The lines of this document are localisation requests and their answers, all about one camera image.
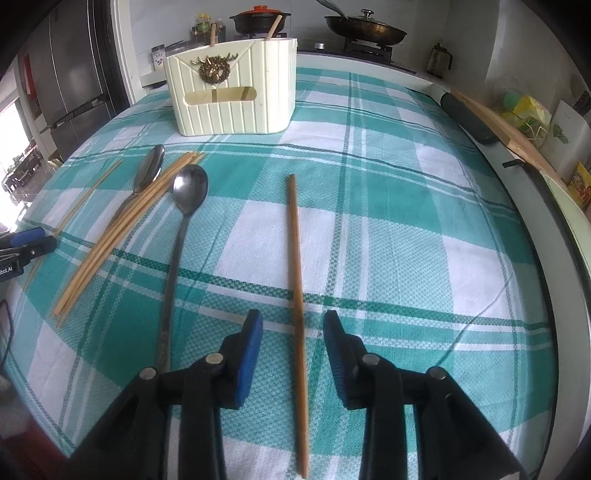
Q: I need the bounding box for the dark brown chopstick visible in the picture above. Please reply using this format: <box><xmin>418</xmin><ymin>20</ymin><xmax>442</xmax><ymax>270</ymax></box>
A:
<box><xmin>287</xmin><ymin>174</ymin><xmax>310</xmax><ymax>479</ymax></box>

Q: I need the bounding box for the steel kettle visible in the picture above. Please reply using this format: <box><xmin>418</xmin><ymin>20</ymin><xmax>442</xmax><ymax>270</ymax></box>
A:
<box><xmin>427</xmin><ymin>42</ymin><xmax>456</xmax><ymax>77</ymax></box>

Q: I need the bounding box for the plastic bag with sponges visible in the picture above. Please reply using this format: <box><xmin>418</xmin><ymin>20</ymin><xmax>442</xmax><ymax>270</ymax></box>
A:
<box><xmin>493</xmin><ymin>78</ymin><xmax>554</xmax><ymax>140</ymax></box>

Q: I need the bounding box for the metal ladle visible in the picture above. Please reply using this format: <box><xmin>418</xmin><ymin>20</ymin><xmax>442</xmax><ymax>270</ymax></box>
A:
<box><xmin>316</xmin><ymin>0</ymin><xmax>348</xmax><ymax>21</ymax></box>

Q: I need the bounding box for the black gas stove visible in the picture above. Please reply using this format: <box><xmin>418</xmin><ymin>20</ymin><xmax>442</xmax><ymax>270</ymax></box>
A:
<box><xmin>235</xmin><ymin>31</ymin><xmax>417</xmax><ymax>73</ymax></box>

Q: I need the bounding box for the yellow packet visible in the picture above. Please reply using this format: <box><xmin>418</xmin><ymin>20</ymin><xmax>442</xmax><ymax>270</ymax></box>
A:
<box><xmin>569</xmin><ymin>161</ymin><xmax>591</xmax><ymax>207</ymax></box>

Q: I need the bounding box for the black cable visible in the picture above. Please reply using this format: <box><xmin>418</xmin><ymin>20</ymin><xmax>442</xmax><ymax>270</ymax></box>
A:
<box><xmin>0</xmin><ymin>299</ymin><xmax>16</xmax><ymax>372</ymax></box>

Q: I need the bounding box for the teal plaid tablecloth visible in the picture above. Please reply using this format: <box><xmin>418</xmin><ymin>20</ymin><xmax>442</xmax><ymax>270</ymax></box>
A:
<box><xmin>4</xmin><ymin>67</ymin><xmax>561</xmax><ymax>480</ymax></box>

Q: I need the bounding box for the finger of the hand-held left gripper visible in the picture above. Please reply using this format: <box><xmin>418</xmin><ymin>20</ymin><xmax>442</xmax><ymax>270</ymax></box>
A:
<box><xmin>0</xmin><ymin>227</ymin><xmax>46</xmax><ymax>248</ymax></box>
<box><xmin>18</xmin><ymin>237</ymin><xmax>57</xmax><ymax>262</ymax></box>

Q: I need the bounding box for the wooden cutting board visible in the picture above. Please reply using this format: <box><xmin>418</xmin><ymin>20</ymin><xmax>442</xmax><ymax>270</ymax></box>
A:
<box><xmin>450</xmin><ymin>89</ymin><xmax>568</xmax><ymax>191</ymax></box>

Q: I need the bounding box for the black clay pot orange lid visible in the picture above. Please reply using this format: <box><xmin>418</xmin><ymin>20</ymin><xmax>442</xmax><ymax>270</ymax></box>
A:
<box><xmin>229</xmin><ymin>6</ymin><xmax>292</xmax><ymax>36</ymax></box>

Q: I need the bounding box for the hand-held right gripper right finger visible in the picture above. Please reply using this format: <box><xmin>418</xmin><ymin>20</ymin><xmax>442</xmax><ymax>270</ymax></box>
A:
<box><xmin>322</xmin><ymin>310</ymin><xmax>532</xmax><ymax>480</ymax></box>

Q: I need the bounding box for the short metal spoon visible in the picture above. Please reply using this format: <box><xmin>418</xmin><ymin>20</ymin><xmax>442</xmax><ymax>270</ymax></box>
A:
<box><xmin>102</xmin><ymin>144</ymin><xmax>167</xmax><ymax>238</ymax></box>

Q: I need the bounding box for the cream ribbed utensil holder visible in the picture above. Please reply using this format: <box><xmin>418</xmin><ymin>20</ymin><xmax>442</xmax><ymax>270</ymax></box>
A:
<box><xmin>165</xmin><ymin>37</ymin><xmax>297</xmax><ymax>137</ymax></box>

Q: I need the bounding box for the black wok with glass lid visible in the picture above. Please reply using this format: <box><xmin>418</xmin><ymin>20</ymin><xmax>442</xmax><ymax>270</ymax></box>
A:
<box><xmin>324</xmin><ymin>9</ymin><xmax>408</xmax><ymax>47</ymax></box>

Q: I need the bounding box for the grey refrigerator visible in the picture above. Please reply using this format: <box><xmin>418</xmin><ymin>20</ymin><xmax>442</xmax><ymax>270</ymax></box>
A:
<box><xmin>17</xmin><ymin>0</ymin><xmax>117</xmax><ymax>158</ymax></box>

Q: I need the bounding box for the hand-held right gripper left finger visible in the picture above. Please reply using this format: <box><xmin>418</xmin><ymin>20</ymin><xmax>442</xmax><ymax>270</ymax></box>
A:
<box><xmin>65</xmin><ymin>308</ymin><xmax>265</xmax><ymax>480</ymax></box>

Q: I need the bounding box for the long-handled metal spoon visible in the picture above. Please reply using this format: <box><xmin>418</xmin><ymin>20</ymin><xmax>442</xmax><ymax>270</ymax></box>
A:
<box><xmin>156</xmin><ymin>164</ymin><xmax>210</xmax><ymax>374</ymax></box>

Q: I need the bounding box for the black roll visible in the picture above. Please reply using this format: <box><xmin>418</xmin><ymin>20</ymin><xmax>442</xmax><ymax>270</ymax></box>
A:
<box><xmin>440</xmin><ymin>92</ymin><xmax>498</xmax><ymax>145</ymax></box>

